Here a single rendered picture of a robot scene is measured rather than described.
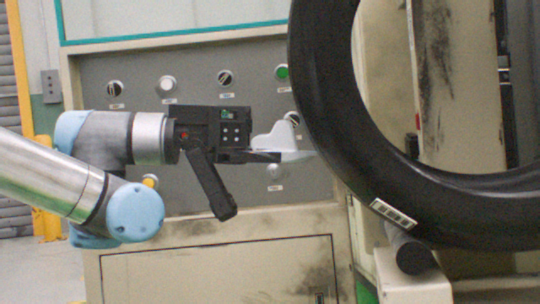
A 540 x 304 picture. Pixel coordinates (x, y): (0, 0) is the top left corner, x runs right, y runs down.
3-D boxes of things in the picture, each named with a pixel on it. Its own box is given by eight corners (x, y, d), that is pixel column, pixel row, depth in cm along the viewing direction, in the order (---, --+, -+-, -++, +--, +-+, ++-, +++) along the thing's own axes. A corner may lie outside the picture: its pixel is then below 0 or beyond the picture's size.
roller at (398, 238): (417, 220, 165) (401, 242, 165) (394, 204, 165) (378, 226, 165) (438, 255, 130) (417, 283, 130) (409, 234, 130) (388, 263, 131)
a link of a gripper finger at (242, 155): (280, 152, 137) (217, 150, 138) (280, 163, 137) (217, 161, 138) (283, 150, 142) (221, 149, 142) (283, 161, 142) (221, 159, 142)
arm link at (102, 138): (66, 168, 148) (68, 110, 148) (142, 171, 147) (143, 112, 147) (50, 168, 140) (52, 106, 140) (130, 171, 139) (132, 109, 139)
